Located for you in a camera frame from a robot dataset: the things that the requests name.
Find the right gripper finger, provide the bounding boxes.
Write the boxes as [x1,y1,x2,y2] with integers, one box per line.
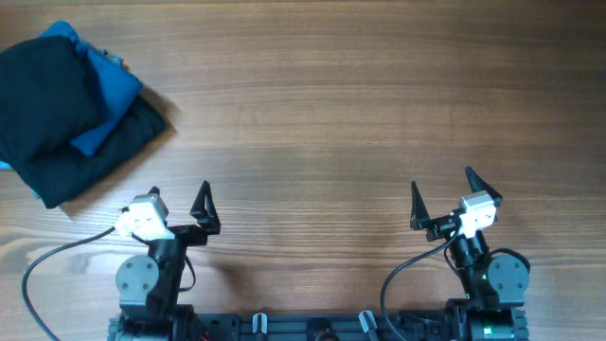
[465,166,503,206]
[410,181,431,230]

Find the black polo shirt white logo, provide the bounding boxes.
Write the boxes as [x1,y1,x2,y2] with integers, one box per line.
[1,36,102,169]

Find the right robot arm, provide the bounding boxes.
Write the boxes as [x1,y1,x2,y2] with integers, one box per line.
[398,167,530,340]

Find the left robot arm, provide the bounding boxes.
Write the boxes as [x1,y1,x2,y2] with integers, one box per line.
[107,181,221,341]

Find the black folded garment under blue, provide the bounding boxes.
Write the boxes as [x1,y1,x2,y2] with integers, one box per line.
[9,97,167,209]

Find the blue folded shirt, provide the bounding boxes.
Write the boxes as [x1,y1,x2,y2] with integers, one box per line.
[41,21,143,156]

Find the light blue cloth edge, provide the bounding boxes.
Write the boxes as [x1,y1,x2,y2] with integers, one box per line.
[0,161,12,170]

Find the right white rail clip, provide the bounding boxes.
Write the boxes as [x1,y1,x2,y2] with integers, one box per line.
[358,311,379,341]

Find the white rail clip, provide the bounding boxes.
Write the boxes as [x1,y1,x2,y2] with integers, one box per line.
[252,313,268,335]
[358,311,379,341]

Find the left white rail clip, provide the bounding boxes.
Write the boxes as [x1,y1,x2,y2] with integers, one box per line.
[252,313,268,335]

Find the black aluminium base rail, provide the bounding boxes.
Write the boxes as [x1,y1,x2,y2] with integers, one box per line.
[107,310,529,341]

